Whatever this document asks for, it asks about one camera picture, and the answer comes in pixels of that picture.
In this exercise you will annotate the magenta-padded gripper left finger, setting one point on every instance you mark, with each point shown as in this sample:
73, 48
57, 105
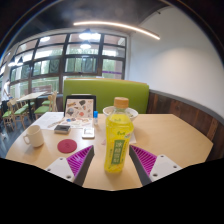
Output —
78, 161

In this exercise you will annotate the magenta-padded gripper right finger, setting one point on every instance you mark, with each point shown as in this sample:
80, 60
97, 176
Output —
146, 161

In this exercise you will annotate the yellow drink bottle orange cap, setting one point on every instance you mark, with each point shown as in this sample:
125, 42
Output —
118, 140

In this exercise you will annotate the flat round red coaster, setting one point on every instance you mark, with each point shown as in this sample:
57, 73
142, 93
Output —
67, 146

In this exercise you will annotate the small white flat device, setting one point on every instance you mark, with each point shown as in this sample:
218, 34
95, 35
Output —
88, 133

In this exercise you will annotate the small blue-capped white tube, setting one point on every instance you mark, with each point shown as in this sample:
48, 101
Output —
95, 117

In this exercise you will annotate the white bowl of food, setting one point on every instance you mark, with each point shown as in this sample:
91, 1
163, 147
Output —
132, 113

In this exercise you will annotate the white ceramic mug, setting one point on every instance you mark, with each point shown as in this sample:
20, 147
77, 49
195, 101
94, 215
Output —
34, 136

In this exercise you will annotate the white printed paper sheets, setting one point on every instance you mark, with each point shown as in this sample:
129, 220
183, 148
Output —
48, 120

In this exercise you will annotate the black tablet with pictures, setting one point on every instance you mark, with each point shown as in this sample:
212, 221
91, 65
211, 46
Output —
80, 107

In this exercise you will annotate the wooden chairs with green seats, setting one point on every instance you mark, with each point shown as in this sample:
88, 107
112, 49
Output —
20, 110

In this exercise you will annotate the green padded bench backrest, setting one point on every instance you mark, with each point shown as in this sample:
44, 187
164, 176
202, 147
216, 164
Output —
106, 88

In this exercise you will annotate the light wooden dining table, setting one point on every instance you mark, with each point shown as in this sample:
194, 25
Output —
31, 96

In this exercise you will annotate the long curved ceiling light strip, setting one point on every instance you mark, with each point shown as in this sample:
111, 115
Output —
116, 25

